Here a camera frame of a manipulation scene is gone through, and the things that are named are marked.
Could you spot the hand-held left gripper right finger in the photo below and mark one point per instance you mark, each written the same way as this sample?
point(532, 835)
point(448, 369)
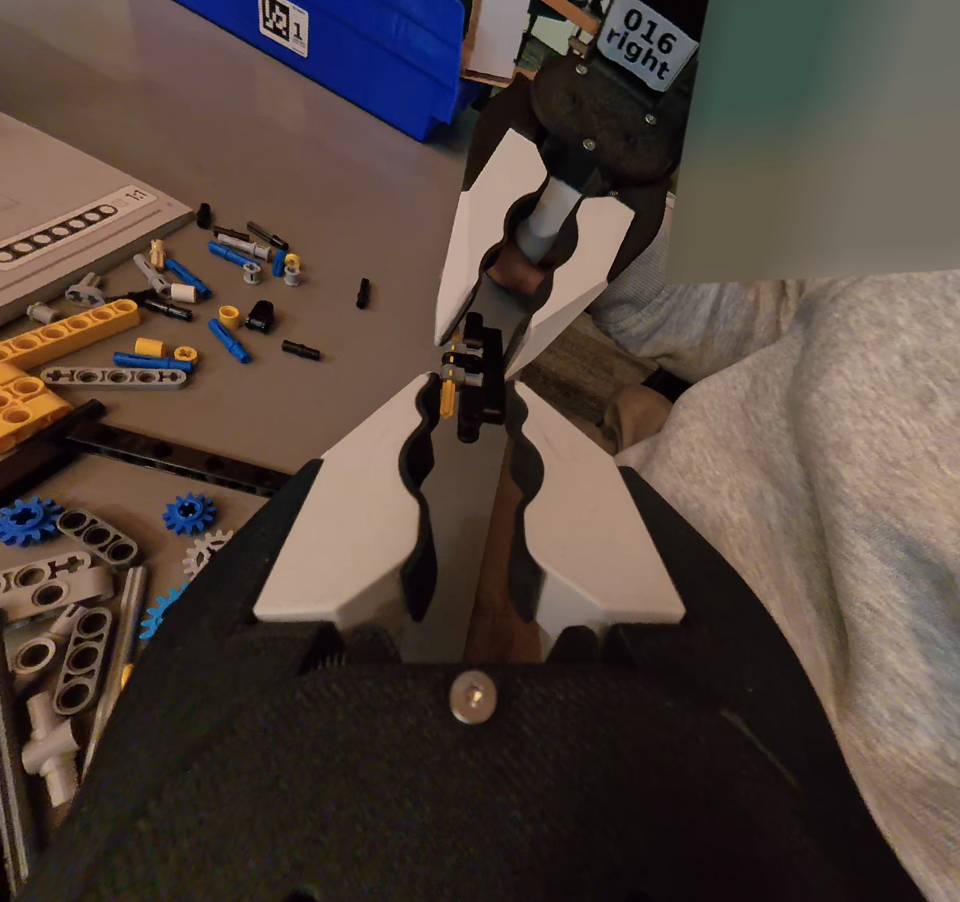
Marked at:
point(600, 542)

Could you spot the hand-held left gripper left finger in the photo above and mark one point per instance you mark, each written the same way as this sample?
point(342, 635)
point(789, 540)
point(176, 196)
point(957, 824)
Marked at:
point(337, 534)

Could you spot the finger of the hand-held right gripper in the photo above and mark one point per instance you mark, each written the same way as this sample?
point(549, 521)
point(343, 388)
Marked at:
point(480, 212)
point(592, 242)

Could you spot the small black lego assembly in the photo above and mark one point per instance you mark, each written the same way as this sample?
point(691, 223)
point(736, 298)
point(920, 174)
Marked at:
point(491, 377)

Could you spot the person's right forearm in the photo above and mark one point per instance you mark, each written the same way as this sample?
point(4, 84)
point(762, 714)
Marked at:
point(645, 309)

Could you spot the grey lego gear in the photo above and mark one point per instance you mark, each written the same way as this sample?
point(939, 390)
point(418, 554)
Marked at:
point(196, 557)

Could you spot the small blue lego gear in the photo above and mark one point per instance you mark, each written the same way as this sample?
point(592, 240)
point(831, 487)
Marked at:
point(176, 519)
point(11, 527)

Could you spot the black long lego beam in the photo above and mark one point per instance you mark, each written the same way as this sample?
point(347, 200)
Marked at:
point(187, 467)

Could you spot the grey lego bush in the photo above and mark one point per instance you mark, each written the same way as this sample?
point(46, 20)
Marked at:
point(251, 273)
point(292, 277)

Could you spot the large blue lego gear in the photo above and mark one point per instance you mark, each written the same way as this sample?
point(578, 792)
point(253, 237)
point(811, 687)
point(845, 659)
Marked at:
point(154, 617)

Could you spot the short blue lego pin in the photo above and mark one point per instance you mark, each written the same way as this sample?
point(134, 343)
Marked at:
point(278, 264)

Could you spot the thin black lego axle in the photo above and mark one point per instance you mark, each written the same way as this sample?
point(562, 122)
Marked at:
point(266, 234)

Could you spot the yellow cross-hole lego bush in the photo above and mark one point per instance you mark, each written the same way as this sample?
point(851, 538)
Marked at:
point(191, 357)

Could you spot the black lego connector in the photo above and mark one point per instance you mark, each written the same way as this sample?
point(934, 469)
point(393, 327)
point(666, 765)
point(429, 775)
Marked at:
point(259, 315)

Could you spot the black long lego pin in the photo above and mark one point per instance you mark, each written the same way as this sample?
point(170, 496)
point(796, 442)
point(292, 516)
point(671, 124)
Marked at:
point(165, 307)

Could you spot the grey lego axle connector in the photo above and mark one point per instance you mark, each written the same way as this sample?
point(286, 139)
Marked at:
point(64, 621)

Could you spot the white lego bush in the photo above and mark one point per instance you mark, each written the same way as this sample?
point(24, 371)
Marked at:
point(183, 292)

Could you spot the black lego bar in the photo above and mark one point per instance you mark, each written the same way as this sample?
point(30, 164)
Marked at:
point(45, 444)

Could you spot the grey lego axle pin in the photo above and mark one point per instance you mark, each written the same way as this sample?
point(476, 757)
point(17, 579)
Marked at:
point(150, 272)

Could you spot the yellow long lego beam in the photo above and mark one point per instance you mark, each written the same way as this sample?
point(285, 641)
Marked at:
point(75, 343)

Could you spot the tan lego pin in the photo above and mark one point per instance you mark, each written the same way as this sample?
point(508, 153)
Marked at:
point(157, 252)

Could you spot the yellow angled lego beam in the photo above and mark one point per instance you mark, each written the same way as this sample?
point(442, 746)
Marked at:
point(34, 403)

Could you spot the grey lego lever piece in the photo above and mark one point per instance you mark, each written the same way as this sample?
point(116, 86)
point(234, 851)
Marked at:
point(90, 283)

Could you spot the white lego cross connector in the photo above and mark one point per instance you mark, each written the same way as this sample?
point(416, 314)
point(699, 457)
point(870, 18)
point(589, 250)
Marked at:
point(49, 748)

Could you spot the grey lego pin connector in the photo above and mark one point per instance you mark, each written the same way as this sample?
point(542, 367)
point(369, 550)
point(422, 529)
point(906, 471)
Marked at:
point(45, 312)

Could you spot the person's right hand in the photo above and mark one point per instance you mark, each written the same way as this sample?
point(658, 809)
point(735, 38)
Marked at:
point(517, 272)

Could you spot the tan shoe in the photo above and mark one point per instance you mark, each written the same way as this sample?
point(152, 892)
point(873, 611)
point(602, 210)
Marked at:
point(637, 414)

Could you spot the white cardboard panel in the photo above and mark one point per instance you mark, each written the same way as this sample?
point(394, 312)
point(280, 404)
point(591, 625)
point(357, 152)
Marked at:
point(502, 2)

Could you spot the grey sweatpants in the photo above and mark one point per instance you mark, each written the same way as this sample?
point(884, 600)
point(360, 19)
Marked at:
point(825, 504)

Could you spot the blue plastic bin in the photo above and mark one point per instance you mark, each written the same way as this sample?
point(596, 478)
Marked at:
point(360, 17)

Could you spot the grey and black long pin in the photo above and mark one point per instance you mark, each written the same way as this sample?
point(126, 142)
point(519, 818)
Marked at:
point(251, 246)

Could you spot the light grey thick liftarm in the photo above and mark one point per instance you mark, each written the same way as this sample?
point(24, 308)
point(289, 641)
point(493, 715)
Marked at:
point(97, 579)

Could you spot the dark grey three-hole liftarm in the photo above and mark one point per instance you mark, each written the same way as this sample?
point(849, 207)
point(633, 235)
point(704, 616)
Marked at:
point(86, 529)
point(88, 642)

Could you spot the silver long axle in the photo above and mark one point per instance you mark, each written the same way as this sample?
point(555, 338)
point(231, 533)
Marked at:
point(116, 654)

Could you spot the blue long axle pin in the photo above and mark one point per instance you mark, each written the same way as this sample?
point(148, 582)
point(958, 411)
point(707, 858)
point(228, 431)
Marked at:
point(142, 360)

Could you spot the light grey thin five-hole liftarm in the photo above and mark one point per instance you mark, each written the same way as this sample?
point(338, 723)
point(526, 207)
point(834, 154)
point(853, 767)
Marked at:
point(96, 378)

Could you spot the light grey thin slotted liftarm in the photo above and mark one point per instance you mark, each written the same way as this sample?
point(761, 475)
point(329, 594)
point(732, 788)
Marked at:
point(46, 570)

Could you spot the grey instruction booklet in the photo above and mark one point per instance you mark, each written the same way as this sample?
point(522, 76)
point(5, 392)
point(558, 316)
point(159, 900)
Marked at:
point(60, 189)

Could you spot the dark grey long axle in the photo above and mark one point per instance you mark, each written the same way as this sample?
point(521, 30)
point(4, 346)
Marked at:
point(11, 804)

